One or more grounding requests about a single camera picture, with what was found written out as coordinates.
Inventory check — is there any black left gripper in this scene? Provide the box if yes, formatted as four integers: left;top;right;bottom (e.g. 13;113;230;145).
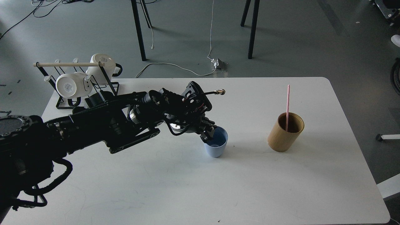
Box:
147;81;226;143

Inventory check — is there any blue plastic cup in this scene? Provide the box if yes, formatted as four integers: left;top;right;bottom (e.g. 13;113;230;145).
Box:
204;127;228;158

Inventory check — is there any pink chopstick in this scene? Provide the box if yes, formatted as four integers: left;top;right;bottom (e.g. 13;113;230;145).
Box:
285;85;290;132

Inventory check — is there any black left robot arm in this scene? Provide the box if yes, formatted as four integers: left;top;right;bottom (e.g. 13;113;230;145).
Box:
0;81;225;220

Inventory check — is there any bamboo cylinder holder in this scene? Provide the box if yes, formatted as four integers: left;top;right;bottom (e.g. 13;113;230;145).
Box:
267;112;305;153

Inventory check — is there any white mug rear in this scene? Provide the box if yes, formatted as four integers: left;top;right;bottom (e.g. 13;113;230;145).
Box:
86;53;123;85

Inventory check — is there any black table leg right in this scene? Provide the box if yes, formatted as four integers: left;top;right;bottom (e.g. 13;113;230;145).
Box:
240;0;260;59

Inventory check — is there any black table leg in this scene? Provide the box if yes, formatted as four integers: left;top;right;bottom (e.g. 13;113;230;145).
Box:
131;0;152;61
240;0;260;59

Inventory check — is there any white mug lying front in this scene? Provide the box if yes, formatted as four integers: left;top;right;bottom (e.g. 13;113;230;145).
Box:
56;72;93;99

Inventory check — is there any black table leg left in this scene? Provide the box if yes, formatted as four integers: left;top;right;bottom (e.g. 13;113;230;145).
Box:
131;0;152;61

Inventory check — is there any white floor cable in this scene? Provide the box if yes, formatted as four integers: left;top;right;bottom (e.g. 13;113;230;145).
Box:
135;62;218;78

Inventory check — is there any white hanging cable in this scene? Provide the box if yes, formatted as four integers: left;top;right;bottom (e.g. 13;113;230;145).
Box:
207;0;215;60

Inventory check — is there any black wire mug rack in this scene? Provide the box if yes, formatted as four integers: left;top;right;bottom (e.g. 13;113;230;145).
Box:
33;57;123;109

